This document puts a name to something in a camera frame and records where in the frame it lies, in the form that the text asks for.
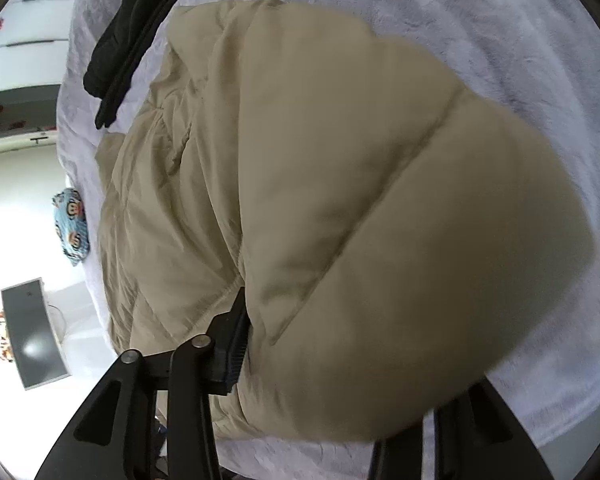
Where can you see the grey flat monitor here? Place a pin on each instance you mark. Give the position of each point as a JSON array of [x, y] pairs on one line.
[[34, 332]]

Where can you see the white wardrobe with red stickers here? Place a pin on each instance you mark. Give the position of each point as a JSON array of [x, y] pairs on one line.
[[25, 70]]

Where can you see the blue monkey print cloth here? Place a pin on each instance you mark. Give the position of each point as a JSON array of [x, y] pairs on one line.
[[71, 227]]

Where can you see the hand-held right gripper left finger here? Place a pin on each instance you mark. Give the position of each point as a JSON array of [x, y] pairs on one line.
[[234, 342]]

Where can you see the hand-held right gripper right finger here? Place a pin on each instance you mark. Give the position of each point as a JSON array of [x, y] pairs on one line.
[[460, 442]]

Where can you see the beige puffer jacket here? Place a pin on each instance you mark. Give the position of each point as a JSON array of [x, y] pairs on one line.
[[355, 185]]

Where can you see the lavender fleece blanket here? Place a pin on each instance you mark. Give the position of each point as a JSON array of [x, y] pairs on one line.
[[480, 35]]

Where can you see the black fleece garment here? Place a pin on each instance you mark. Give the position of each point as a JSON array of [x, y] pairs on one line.
[[130, 35]]

